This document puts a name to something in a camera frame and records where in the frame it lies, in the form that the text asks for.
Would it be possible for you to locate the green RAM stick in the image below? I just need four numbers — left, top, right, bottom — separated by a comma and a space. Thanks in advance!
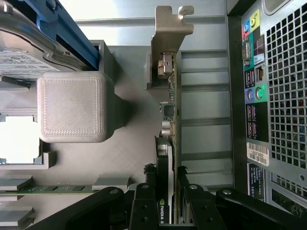
0, 184, 99, 196

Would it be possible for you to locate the blue disk caddy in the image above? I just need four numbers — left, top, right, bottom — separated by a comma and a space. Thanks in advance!
35, 0, 100, 71

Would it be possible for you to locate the grey printed parts rack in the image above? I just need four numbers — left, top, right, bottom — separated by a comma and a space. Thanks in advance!
0, 39, 182, 230

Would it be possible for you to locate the open black PC case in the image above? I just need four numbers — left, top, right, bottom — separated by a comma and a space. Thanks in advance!
225, 0, 307, 230

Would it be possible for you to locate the silver CPU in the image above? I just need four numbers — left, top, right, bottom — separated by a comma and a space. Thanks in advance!
0, 116, 40, 165

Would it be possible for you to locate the silver hard disk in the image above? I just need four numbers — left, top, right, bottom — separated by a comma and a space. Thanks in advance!
0, 0, 82, 80

